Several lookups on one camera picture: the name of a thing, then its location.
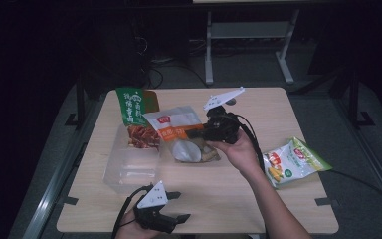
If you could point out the white metal stand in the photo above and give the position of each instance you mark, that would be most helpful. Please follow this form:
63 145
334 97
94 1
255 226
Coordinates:
209 49

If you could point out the person's right hand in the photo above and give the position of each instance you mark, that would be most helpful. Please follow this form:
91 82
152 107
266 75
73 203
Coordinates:
242 156

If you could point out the black metal stand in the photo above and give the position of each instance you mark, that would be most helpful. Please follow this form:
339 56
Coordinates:
80 103
354 99

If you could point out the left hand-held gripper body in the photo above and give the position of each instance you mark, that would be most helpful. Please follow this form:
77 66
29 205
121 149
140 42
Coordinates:
154 212

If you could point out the braised meat snack packet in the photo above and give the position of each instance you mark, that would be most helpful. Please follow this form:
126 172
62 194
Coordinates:
131 106

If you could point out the metal floor rail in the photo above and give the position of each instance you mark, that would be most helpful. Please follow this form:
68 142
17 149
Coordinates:
371 156
51 195

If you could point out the black table bracket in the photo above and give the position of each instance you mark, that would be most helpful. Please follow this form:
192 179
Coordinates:
324 201
70 200

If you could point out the white orange food packet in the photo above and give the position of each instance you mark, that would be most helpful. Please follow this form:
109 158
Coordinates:
175 122

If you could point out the green white snack packet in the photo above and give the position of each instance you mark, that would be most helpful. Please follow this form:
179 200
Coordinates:
291 162

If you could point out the person's left hand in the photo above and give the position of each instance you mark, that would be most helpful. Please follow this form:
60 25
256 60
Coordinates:
132 230

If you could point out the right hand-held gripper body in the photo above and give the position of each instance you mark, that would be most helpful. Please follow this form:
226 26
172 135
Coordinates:
224 127

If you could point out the clear plastic container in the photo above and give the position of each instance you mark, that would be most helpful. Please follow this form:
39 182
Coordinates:
129 172

